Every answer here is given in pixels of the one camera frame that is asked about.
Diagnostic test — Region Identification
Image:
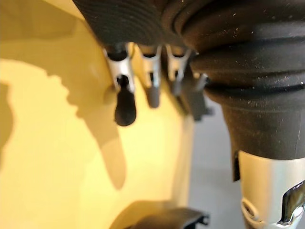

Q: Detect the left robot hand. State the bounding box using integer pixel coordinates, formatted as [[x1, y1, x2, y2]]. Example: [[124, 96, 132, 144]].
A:
[[72, 0, 305, 229]]

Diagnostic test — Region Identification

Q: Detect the yellow metal shelf rack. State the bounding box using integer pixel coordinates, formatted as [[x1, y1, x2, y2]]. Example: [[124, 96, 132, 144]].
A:
[[0, 0, 195, 229]]

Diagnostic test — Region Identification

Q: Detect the black plastic housing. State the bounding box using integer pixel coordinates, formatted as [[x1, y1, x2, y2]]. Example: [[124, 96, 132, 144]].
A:
[[112, 207, 212, 229]]

